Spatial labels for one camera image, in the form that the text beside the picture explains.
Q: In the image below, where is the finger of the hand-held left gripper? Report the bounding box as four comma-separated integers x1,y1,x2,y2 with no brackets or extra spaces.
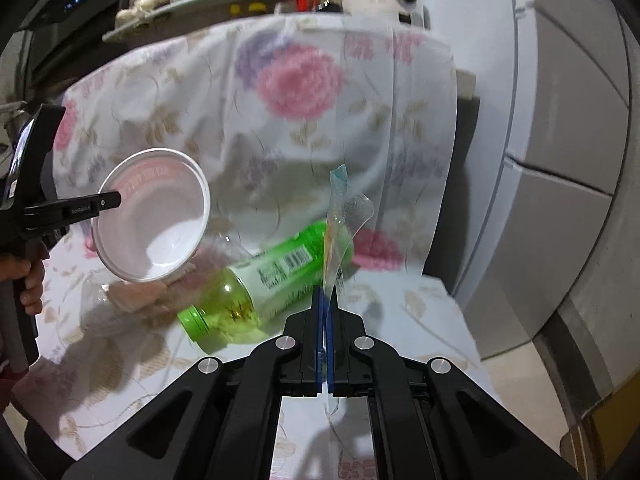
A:
24,190,123,226

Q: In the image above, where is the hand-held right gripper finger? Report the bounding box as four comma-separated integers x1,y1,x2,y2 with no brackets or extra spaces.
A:
64,286,324,480
326,291,582,480

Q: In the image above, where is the white plastic bowl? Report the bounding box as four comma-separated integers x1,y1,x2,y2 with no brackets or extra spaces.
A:
92,148,211,282

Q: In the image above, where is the yellow clear plastic wrapper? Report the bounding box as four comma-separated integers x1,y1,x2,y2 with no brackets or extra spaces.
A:
320,163,375,312

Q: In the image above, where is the person's left hand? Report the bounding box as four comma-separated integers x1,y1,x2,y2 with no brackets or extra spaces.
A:
0,255,46,317

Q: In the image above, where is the green plastic bottle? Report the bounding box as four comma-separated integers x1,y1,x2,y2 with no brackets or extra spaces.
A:
177,219,357,356

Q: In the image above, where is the black range hood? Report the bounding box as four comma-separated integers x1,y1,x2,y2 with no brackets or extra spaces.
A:
19,0,142,77

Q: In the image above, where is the white corner shelf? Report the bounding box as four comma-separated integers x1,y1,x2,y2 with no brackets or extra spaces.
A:
102,0,347,44

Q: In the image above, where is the grey office chair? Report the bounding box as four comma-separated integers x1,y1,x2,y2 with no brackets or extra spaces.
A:
24,94,482,467

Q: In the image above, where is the floral cloth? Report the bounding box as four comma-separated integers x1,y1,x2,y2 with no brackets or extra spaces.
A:
29,12,494,480

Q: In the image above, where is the yellow board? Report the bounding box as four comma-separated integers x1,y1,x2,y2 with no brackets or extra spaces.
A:
589,384,640,480

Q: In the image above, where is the silver refrigerator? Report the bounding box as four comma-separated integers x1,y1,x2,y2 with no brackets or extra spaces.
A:
409,0,632,362

